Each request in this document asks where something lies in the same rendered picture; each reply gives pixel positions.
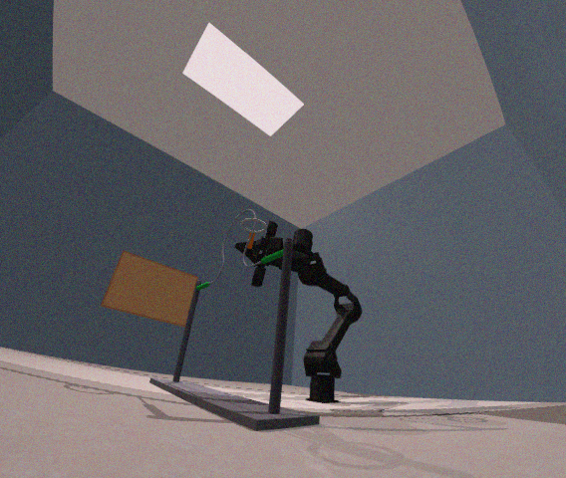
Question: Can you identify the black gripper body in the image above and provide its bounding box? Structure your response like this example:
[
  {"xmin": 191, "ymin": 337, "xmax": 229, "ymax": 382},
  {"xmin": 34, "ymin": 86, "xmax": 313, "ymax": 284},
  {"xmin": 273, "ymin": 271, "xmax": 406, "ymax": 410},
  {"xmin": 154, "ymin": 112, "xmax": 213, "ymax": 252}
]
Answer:
[{"xmin": 251, "ymin": 221, "xmax": 282, "ymax": 288}]

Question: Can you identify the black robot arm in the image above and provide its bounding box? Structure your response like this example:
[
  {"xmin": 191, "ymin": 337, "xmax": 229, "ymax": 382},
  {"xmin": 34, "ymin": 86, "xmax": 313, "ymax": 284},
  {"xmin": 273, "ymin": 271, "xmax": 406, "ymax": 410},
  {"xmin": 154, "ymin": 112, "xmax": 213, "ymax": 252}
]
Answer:
[{"xmin": 267, "ymin": 229, "xmax": 362, "ymax": 403}]

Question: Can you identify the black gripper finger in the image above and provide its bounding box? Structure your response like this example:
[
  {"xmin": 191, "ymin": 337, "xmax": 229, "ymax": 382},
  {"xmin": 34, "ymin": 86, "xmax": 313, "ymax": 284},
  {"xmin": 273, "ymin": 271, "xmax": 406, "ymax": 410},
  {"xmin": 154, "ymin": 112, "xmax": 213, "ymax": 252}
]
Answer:
[
  {"xmin": 235, "ymin": 245, "xmax": 259, "ymax": 264},
  {"xmin": 235, "ymin": 236, "xmax": 263, "ymax": 252}
]

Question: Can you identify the orange handle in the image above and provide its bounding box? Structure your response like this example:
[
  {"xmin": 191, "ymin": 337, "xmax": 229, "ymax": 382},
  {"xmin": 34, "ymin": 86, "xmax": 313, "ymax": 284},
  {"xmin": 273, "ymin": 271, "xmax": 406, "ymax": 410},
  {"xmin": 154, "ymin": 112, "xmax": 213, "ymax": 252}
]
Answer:
[{"xmin": 241, "ymin": 218, "xmax": 267, "ymax": 249}]

